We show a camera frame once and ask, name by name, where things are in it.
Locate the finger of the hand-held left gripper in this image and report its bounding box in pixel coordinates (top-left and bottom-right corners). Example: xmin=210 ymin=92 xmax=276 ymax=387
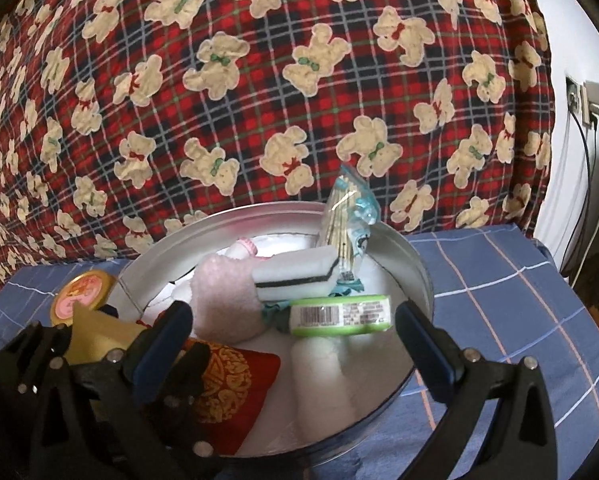
xmin=144 ymin=344 xmax=220 ymax=480
xmin=0 ymin=324 xmax=73 ymax=396

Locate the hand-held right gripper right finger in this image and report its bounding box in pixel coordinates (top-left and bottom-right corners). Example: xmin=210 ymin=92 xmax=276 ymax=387
xmin=394 ymin=301 xmax=567 ymax=480

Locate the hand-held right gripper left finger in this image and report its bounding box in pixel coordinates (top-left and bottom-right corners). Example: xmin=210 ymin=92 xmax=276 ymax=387
xmin=27 ymin=301 xmax=195 ymax=480

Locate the red embroidered pouch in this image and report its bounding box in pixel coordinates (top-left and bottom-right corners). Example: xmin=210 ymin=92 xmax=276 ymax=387
xmin=140 ymin=317 xmax=283 ymax=457

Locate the pink fluffy plush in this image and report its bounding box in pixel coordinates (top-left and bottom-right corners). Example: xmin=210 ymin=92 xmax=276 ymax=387
xmin=190 ymin=237 xmax=269 ymax=343

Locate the green tissue packet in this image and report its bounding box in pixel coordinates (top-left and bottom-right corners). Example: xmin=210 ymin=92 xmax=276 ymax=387
xmin=288 ymin=294 xmax=394 ymax=337

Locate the white sponge with black stripe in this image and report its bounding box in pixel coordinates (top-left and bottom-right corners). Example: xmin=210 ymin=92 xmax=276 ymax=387
xmin=252 ymin=247 xmax=341 ymax=303

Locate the clear plastic toothpick packet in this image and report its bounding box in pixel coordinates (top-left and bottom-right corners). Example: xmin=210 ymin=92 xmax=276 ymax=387
xmin=315 ymin=162 xmax=380 ymax=283

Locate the round metal cookie tin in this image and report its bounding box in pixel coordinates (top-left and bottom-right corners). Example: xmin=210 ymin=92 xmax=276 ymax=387
xmin=112 ymin=201 xmax=434 ymax=457

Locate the gold round tin lid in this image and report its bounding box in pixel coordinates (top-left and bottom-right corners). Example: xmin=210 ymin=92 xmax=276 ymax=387
xmin=50 ymin=270 xmax=118 ymax=328

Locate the blue plaid bed sheet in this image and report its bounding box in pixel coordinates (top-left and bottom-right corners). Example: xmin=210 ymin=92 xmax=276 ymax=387
xmin=0 ymin=225 xmax=599 ymax=480

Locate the red plaid bear-print quilt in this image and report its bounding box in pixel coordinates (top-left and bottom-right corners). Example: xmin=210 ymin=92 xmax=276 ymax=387
xmin=0 ymin=0 xmax=555 ymax=281

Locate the white power adapter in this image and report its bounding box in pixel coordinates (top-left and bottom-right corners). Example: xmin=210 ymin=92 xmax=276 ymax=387
xmin=582 ymin=80 xmax=599 ymax=128

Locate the black cable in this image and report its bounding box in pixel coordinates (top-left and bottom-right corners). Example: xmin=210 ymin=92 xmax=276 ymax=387
xmin=564 ymin=110 xmax=595 ymax=281

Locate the wall power socket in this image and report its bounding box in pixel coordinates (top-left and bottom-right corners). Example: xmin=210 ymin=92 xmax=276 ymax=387
xmin=565 ymin=76 xmax=585 ymax=113

